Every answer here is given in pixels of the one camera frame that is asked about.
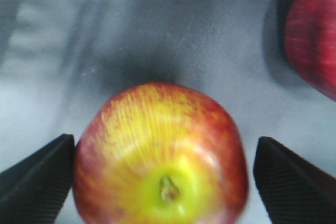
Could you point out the pink red apple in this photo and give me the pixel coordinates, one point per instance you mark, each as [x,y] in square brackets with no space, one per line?
[310,43]

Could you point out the black wooden produce display stand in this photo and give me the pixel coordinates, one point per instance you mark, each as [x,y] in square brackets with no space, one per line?
[61,60]

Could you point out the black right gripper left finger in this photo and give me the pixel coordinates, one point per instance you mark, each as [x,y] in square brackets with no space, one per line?
[34,190]

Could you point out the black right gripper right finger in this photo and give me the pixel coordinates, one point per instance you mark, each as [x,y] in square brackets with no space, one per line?
[292,189]

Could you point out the dark red apple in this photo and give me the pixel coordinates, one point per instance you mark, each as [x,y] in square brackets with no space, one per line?
[160,153]

